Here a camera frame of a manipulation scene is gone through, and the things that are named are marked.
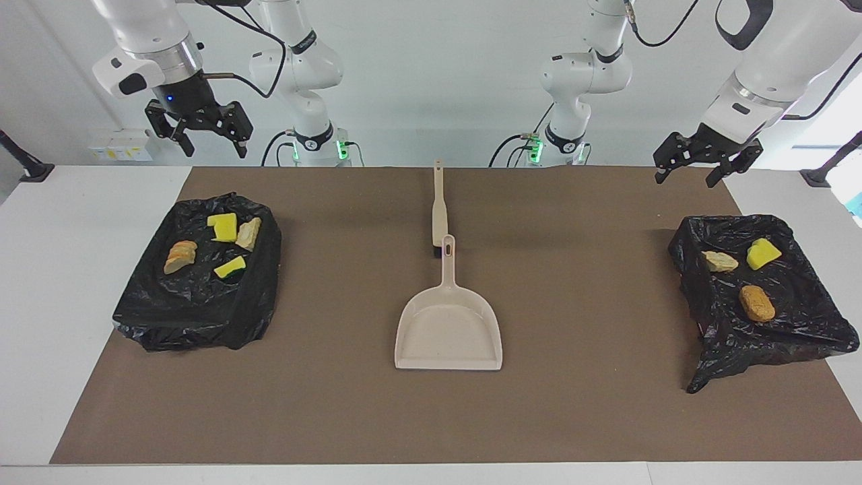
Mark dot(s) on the black clamp stand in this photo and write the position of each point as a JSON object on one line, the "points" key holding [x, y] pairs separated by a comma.
{"points": [[30, 172], [818, 176]]}

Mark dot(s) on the green and yellow sponge piece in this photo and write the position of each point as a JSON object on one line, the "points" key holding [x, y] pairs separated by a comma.
{"points": [[230, 267]]}

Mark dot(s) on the yellow sponge wedge piece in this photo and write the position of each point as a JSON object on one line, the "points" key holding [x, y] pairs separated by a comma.
{"points": [[763, 254]]}

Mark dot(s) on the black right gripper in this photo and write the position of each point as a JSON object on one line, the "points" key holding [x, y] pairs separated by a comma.
{"points": [[192, 104]]}

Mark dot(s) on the black bag lined bin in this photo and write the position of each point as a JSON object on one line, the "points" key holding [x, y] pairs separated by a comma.
{"points": [[188, 316], [794, 337]]}

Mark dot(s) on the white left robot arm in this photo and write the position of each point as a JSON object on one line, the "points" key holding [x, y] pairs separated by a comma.
{"points": [[774, 60]]}

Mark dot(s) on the brown bread roll toy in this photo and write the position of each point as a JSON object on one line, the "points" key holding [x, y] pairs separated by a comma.
{"points": [[757, 303]]}

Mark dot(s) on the brown table mat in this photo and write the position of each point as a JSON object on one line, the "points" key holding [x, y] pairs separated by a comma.
{"points": [[404, 417]]}

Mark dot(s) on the white wall socket box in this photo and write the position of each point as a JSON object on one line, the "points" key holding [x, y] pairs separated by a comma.
{"points": [[121, 145]]}

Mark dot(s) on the teal object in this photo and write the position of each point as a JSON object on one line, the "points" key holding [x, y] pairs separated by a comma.
{"points": [[857, 204]]}

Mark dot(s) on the beige hand brush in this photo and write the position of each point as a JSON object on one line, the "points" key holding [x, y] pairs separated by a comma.
{"points": [[439, 209]]}

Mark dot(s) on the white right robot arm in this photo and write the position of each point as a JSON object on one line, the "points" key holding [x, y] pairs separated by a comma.
{"points": [[148, 40]]}

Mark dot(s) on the beige plastic dustpan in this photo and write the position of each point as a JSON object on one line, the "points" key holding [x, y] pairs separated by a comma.
{"points": [[448, 330]]}

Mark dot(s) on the pale cream bread piece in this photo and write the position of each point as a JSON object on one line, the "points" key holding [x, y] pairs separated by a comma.
{"points": [[248, 234]]}

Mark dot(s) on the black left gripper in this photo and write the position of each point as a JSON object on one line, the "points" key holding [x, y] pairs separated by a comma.
{"points": [[717, 145]]}

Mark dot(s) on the orange striped croissant toy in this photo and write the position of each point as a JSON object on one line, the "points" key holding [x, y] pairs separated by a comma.
{"points": [[180, 257], [719, 261]]}

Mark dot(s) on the L-shaped yellow sponge piece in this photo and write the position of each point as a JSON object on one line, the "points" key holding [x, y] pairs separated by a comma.
{"points": [[223, 229]]}

